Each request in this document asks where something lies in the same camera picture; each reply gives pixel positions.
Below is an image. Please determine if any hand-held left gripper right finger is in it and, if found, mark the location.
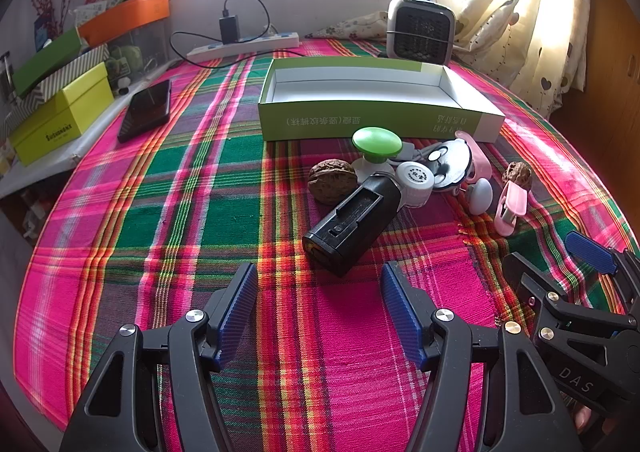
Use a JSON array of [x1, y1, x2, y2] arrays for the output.
[[380, 261, 583, 452]]

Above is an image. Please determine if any black round white-spotted holder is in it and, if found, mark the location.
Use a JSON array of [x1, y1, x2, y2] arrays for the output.
[[429, 139, 473, 193]]

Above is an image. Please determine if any clear plastic container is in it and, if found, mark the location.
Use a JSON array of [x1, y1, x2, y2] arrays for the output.
[[92, 24, 171, 83]]

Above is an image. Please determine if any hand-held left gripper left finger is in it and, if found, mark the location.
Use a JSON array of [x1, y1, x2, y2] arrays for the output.
[[59, 262, 261, 452]]

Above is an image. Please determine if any pink green plaid blanket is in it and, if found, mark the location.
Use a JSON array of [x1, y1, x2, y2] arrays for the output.
[[10, 34, 640, 452]]

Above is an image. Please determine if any orange box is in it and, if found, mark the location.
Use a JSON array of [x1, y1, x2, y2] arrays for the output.
[[77, 0, 171, 48]]

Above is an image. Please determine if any pink plastic band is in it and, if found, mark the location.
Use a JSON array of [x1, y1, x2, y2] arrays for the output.
[[454, 131, 494, 183]]

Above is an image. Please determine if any grey space heater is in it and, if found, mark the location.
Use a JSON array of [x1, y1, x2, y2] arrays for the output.
[[385, 0, 457, 65]]

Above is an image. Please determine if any black charging cable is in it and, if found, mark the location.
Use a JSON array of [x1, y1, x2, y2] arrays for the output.
[[170, 0, 273, 68]]

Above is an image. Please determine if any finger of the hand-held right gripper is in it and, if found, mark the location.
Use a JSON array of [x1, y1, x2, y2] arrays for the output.
[[565, 231, 640, 318], [502, 252, 632, 350]]

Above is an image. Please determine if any black charger adapter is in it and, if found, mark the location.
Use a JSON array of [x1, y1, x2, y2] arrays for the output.
[[219, 16, 240, 44]]

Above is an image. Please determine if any green cardboard box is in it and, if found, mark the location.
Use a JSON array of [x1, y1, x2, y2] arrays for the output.
[[257, 57, 507, 143]]

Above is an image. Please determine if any white usb cable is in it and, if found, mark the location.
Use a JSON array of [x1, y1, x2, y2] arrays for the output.
[[397, 141, 441, 166]]

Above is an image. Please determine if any grey round-headed knob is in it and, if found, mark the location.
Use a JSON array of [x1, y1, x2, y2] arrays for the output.
[[466, 179, 495, 216]]

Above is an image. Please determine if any pink plastic clip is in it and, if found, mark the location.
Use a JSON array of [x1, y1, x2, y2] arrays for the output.
[[494, 179, 529, 237]]

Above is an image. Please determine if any white power strip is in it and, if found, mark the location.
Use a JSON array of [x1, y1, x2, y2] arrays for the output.
[[186, 32, 300, 59]]

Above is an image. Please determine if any large smooth walnut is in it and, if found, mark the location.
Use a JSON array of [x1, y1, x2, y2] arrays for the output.
[[307, 159, 358, 205]]

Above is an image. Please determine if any green mushroom-shaped knob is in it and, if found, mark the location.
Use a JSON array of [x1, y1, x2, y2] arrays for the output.
[[351, 127, 405, 174]]

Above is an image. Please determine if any black smartphone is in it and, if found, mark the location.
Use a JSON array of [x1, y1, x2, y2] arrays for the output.
[[117, 79, 172, 143]]

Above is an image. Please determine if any cream heart-print curtain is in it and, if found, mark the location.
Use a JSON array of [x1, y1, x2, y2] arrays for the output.
[[452, 0, 593, 120]]

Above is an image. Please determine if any floral pillow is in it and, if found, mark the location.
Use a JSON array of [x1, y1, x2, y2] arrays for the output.
[[305, 11, 391, 39]]

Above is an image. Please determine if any grey striped box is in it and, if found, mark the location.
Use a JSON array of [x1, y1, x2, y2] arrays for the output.
[[17, 44, 110, 105]]

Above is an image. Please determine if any yellow-green box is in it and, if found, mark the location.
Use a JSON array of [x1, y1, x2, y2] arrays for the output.
[[9, 62, 115, 167]]

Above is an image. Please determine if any green box lid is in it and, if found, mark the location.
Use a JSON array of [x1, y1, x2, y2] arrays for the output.
[[11, 27, 83, 98]]

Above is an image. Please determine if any wooden wardrobe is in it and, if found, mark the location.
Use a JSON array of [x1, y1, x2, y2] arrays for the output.
[[550, 0, 640, 173]]

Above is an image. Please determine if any person's right hand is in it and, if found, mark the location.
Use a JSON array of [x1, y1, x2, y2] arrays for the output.
[[574, 404, 595, 434]]

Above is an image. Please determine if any black battery charger case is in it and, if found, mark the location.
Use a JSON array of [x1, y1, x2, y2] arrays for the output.
[[302, 172, 403, 278]]

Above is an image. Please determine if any white shelf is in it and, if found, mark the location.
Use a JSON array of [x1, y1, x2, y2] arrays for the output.
[[0, 59, 176, 200]]

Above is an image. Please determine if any white bottle cap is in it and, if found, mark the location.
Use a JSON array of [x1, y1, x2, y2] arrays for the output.
[[395, 161, 435, 207]]

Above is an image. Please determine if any small rough walnut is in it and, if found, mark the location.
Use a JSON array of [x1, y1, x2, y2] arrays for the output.
[[501, 162, 533, 192]]

